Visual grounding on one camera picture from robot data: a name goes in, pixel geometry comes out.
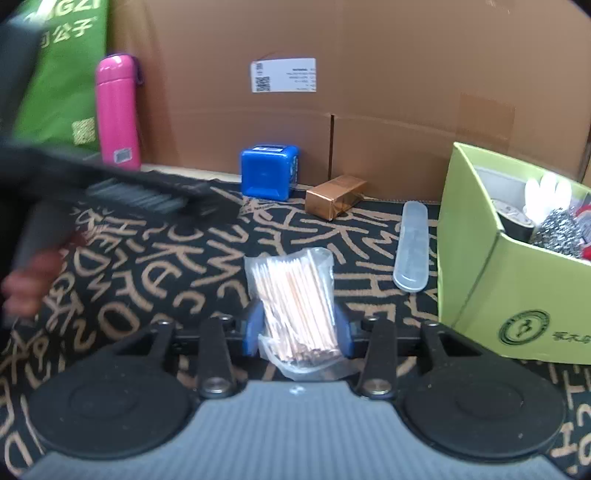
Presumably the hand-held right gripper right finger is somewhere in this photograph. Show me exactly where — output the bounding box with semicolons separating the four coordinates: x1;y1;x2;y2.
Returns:
335;302;483;400

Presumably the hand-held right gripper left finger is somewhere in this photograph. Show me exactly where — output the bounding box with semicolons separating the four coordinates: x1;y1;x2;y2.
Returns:
115;300;266;400

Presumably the bag of cotton swabs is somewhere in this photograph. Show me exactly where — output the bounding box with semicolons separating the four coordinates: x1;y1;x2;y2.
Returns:
244;248;354;381

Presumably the black brush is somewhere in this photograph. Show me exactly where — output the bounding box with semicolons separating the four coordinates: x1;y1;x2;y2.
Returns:
85;170;219;216

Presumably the green cardboard box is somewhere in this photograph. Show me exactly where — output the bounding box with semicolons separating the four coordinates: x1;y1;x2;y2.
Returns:
436;142;591;365

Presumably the black tape roll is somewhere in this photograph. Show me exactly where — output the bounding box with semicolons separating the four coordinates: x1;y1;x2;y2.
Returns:
493;198;536;243

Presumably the steel wool scrubber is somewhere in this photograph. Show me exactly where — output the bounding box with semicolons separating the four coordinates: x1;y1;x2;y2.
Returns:
530;208;588;259

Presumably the white work glove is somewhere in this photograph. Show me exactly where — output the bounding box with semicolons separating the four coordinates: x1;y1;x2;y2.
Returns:
525;174;574;217

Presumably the pink glove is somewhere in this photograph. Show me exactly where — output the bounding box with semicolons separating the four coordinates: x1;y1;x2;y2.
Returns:
573;191;591;263

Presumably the person's left hand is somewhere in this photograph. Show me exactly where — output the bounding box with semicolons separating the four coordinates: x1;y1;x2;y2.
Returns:
0;251;63;324

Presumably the green paper shopping bag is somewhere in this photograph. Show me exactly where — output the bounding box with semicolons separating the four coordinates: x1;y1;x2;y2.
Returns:
14;0;109;153

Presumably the pink thermos bottle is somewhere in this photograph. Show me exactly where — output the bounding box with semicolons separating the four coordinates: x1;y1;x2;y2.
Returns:
95;54;144;171

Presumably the clear plastic toothbrush case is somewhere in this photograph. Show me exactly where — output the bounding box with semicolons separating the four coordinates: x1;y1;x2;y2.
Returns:
393;200;430;292

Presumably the small gold box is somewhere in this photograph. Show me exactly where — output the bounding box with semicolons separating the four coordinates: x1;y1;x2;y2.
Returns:
305;174;369;222

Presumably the blue plastic cube box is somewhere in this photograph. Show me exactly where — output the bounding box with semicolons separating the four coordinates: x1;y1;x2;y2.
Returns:
240;144;300;201

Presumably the white shipping label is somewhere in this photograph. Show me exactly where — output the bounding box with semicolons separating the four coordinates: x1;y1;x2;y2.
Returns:
250;58;317;94

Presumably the large brown cardboard box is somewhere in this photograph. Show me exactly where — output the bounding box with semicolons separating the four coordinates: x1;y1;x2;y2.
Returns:
108;0;591;204

